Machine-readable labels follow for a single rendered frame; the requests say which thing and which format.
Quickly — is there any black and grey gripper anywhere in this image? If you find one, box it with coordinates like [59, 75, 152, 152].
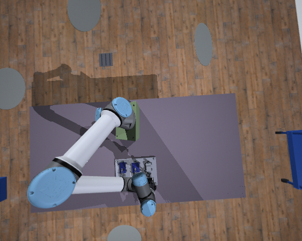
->
[147, 177, 157, 192]

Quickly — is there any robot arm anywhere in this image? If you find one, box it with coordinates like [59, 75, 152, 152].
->
[27, 97, 156, 217]

